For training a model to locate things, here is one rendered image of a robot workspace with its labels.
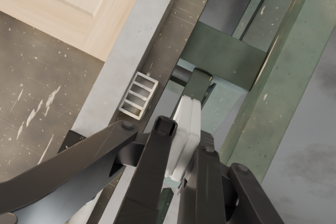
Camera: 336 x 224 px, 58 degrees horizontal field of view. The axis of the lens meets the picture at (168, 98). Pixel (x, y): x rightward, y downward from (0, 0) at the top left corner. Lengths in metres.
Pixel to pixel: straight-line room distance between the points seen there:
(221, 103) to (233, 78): 0.50
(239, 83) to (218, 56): 0.06
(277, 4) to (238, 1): 0.90
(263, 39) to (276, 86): 0.41
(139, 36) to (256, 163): 0.27
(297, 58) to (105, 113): 0.31
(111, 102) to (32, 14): 0.21
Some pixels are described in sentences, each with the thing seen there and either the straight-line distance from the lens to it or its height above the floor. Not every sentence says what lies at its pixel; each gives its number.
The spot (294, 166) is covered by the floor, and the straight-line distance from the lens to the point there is 2.51.
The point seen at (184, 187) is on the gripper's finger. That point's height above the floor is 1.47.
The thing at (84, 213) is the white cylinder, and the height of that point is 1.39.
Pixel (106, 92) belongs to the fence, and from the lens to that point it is 0.49.
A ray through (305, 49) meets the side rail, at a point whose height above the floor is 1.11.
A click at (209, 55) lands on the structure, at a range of 0.57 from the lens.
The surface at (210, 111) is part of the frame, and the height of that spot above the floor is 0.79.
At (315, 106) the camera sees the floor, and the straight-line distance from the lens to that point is 2.07.
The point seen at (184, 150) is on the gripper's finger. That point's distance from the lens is 0.17.
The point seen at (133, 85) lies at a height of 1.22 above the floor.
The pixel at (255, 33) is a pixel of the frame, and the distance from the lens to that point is 0.88.
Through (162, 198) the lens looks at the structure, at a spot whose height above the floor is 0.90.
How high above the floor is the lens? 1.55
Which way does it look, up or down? 43 degrees down
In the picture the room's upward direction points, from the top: 151 degrees counter-clockwise
